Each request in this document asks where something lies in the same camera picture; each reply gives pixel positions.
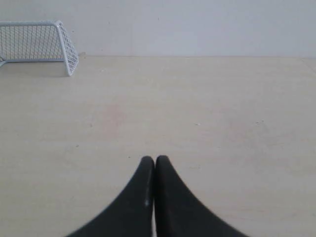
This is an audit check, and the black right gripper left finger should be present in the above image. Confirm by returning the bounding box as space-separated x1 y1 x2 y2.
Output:
69 156 155 237

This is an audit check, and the white miniature soccer goal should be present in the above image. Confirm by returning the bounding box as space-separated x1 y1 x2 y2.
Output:
0 20 79 76

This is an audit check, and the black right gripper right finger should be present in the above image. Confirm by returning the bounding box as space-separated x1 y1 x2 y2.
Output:
154 156 246 237

